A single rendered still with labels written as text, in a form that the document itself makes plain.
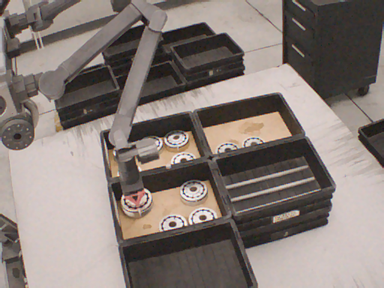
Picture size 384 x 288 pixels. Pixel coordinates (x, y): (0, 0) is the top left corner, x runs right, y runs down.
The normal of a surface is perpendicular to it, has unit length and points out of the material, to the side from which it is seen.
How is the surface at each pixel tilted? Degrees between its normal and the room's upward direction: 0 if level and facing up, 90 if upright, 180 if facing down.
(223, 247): 0
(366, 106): 0
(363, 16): 90
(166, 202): 0
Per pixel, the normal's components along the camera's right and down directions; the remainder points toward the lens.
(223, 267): -0.09, -0.73
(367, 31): 0.35, 0.62
